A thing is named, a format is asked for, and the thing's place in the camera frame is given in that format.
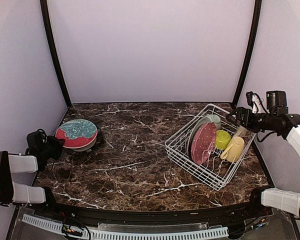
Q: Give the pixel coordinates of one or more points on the light teal bowl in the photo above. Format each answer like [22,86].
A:
[214,118]

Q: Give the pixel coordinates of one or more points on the patterned beige tall mug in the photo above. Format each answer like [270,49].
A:
[242,132]

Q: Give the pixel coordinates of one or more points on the lime green bowl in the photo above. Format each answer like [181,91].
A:
[222,139]

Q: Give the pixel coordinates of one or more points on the black left corner post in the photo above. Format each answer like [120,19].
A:
[53,52]

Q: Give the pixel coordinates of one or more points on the white slotted cable duct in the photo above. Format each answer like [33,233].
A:
[105,231]

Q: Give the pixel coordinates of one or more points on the black front table rail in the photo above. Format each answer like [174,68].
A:
[226,215]

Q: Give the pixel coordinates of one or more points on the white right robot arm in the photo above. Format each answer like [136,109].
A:
[284,158]

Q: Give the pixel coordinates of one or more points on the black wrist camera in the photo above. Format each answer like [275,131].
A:
[276,102]
[36,141]

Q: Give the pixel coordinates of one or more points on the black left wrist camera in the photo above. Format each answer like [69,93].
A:
[36,141]

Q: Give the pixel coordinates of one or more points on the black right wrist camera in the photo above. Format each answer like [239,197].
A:
[276,102]

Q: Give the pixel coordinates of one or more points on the red teal floral plate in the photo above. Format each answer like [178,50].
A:
[77,133]

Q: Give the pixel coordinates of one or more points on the white wire dish rack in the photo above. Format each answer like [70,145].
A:
[215,172]

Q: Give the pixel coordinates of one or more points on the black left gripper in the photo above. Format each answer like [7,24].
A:
[59,144]

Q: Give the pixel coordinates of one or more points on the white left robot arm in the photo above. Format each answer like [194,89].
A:
[18,193]

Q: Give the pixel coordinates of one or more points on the pale green flower plate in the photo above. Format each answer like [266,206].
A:
[196,127]

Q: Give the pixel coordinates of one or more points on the black corner post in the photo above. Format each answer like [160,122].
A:
[53,52]
[248,53]

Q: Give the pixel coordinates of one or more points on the yellow mug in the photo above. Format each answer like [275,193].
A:
[234,150]

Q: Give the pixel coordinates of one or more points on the black right corner post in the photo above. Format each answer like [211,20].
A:
[248,53]

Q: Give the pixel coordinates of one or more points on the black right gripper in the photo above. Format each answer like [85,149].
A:
[241,111]

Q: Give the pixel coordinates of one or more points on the pink polka dot plate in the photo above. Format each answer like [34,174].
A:
[203,143]

